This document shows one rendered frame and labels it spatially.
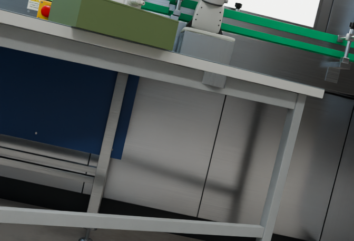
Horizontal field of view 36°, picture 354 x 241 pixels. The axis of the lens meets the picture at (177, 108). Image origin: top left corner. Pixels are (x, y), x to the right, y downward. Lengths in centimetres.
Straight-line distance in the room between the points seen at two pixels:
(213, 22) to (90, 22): 54
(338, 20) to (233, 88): 72
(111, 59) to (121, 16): 15
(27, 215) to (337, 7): 150
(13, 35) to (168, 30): 44
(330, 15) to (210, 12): 68
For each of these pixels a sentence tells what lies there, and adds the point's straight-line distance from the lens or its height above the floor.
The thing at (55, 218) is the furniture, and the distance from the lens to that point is 169.
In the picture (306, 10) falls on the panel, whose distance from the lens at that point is 233.
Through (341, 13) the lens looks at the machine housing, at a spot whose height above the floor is 108.
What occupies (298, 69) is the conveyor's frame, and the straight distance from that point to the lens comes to 212.
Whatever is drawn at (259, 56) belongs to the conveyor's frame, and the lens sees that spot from 209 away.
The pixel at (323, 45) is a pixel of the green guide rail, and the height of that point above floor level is 92.
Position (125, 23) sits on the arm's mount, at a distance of 155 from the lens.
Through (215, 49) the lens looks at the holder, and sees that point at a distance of 178.
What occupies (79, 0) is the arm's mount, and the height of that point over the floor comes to 82.
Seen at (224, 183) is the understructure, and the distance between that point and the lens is 233.
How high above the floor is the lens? 70
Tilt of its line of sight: 4 degrees down
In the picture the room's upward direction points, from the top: 13 degrees clockwise
